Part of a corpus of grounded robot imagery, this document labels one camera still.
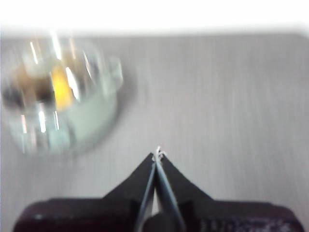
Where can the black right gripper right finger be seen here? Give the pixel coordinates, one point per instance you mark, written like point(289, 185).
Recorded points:
point(229, 217)

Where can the glass lid with knob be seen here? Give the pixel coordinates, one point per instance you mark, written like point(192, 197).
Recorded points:
point(33, 79)

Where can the yellow corn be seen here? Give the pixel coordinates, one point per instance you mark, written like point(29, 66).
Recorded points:
point(61, 89)

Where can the pale green electric pot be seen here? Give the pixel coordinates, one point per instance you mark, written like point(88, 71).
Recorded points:
point(94, 116)

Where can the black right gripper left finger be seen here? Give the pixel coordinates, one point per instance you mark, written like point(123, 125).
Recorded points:
point(96, 215)

